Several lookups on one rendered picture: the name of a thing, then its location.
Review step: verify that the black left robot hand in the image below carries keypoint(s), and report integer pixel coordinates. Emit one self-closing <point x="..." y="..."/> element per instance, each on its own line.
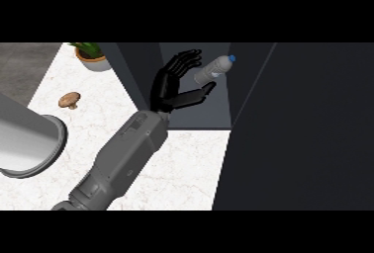
<point x="166" y="95"/>

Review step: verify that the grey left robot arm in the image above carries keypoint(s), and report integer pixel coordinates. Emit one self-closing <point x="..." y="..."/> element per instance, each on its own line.
<point x="132" y="148"/>

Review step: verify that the dark grey cabinet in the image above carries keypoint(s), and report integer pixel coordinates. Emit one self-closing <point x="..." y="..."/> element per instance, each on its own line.
<point x="215" y="108"/>

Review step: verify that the clear water bottle blue cap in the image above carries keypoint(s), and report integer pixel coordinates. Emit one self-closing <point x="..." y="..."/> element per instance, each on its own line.
<point x="213" y="69"/>

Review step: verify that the dark grey cabinet door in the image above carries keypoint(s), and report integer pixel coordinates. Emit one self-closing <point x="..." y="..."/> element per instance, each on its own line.
<point x="302" y="131"/>

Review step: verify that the green plant in grey pot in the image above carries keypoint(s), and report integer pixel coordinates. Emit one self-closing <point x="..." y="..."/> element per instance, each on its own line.
<point x="93" y="57"/>

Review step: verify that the brown mushroom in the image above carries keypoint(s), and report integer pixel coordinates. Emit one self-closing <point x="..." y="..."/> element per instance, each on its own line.
<point x="70" y="99"/>

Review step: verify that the grey cylindrical container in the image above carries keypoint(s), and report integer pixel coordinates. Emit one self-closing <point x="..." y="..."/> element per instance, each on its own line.
<point x="24" y="138"/>

